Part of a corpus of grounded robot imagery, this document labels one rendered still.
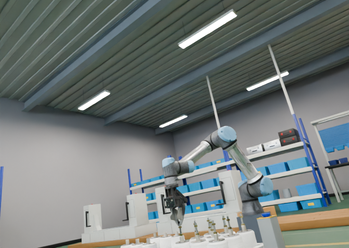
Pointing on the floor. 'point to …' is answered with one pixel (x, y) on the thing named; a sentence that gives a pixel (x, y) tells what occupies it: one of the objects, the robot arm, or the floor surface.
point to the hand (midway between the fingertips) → (179, 222)
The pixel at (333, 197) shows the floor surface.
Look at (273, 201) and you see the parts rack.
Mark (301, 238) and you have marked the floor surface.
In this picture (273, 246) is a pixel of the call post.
